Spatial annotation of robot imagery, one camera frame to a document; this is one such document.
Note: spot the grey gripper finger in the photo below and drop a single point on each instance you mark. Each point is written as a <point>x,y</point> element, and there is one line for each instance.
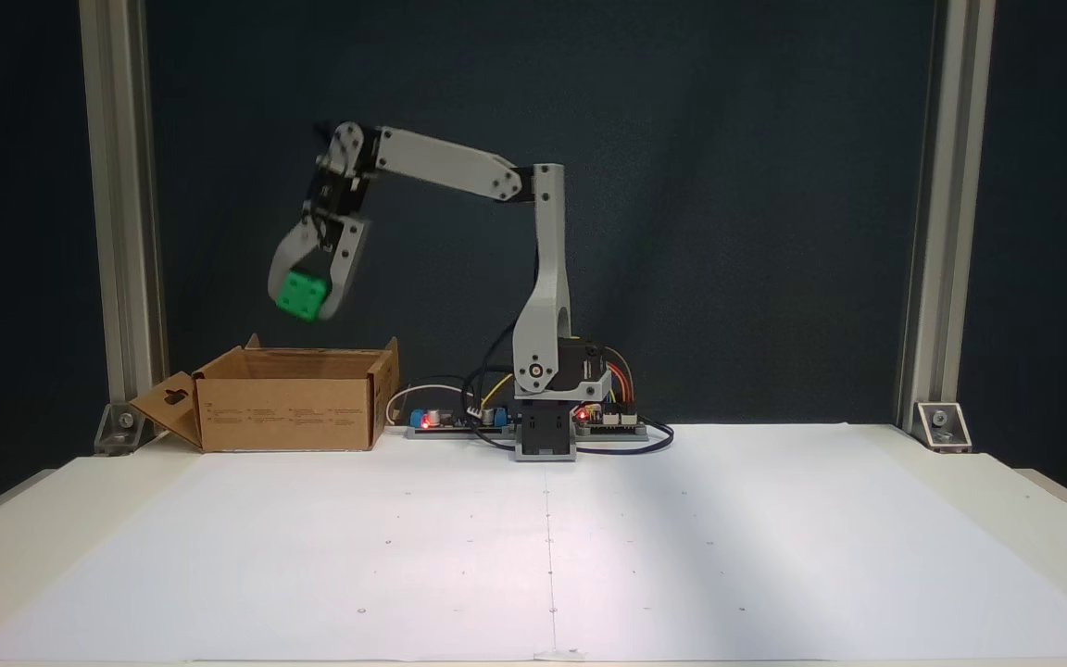
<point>288,255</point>
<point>346,269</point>

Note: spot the brown cardboard box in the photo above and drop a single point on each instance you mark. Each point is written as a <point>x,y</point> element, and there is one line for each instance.
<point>288,412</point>

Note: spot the metal corner bracket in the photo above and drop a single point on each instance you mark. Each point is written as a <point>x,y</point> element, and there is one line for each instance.
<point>121,426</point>
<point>943,424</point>

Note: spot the circuit board with blue parts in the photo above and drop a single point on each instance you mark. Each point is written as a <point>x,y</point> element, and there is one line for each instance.
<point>459,421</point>

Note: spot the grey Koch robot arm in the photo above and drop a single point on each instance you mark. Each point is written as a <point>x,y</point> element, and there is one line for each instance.
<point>543,278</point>

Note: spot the aluminium frame post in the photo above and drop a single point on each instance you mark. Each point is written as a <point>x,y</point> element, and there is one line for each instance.
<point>946,185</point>
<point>121,185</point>

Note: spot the green die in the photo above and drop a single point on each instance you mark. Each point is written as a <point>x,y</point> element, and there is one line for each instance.
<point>300,295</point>

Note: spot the motor controller circuit board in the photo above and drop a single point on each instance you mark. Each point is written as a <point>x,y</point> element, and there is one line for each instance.
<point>612,421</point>

